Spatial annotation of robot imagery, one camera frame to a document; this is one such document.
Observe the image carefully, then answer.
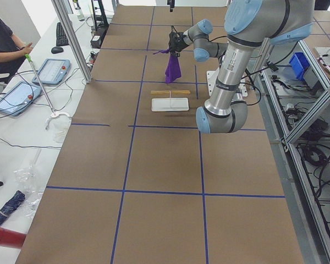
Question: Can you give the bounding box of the red cylinder bottle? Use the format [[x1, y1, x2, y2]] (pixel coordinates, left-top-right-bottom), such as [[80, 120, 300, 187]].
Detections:
[[0, 227, 26, 249]]

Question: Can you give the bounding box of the wooden rack rod left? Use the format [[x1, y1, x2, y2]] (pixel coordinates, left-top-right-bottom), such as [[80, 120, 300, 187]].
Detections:
[[150, 90, 191, 95]]

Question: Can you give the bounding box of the blue storage bin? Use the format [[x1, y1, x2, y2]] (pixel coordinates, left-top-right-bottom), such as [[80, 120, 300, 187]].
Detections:
[[289, 52, 310, 81]]

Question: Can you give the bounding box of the seated person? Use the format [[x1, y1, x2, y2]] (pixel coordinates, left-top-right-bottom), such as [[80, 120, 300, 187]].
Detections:
[[0, 18, 33, 84]]

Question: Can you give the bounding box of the teach pendant far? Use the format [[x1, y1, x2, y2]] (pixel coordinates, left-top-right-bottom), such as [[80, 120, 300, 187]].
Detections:
[[37, 58, 71, 85]]

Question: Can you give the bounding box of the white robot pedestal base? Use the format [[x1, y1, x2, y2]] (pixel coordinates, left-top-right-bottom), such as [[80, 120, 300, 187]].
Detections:
[[206, 70, 249, 97]]

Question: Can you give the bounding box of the white towel rack base tray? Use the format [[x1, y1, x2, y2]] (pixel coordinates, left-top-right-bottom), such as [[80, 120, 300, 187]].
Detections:
[[151, 98, 189, 112]]

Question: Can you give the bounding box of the crumpled clear plastic bag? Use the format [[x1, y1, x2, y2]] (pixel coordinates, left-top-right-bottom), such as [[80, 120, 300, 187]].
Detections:
[[14, 164, 45, 219]]

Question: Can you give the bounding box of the black computer box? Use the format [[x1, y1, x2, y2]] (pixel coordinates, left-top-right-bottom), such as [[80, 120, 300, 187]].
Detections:
[[90, 27, 107, 49]]

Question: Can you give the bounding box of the black computer mouse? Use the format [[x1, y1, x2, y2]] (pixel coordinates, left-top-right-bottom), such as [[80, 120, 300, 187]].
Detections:
[[51, 46, 64, 54]]

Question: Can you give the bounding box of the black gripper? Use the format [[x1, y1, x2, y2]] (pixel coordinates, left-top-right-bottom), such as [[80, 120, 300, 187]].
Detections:
[[168, 26, 186, 57]]

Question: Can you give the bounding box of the teach pendant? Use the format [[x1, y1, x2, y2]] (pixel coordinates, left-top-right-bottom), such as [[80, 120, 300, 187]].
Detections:
[[0, 81, 42, 116], [37, 58, 71, 85]]

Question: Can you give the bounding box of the reacher grabber tool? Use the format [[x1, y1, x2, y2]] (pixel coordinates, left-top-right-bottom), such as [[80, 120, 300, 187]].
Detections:
[[25, 53, 72, 130]]

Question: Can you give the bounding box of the black keyboard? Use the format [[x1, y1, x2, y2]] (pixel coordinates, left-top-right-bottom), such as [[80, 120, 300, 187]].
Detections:
[[56, 22, 69, 47]]

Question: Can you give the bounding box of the purple towel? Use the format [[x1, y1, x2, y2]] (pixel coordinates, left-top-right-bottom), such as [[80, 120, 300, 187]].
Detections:
[[153, 49, 182, 84]]

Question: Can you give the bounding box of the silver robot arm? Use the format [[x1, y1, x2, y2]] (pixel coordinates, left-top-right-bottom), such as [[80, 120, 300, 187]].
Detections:
[[169, 0, 315, 134]]

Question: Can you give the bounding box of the folded dark umbrella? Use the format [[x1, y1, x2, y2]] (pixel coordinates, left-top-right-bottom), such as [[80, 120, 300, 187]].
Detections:
[[0, 190, 25, 226]]

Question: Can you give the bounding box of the aluminium frame post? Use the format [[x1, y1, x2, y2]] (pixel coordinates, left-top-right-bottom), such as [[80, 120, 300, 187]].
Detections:
[[51, 0, 92, 84]]

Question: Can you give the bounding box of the teach pendant near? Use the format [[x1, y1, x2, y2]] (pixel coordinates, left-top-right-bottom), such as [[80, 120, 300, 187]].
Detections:
[[0, 81, 42, 116]]

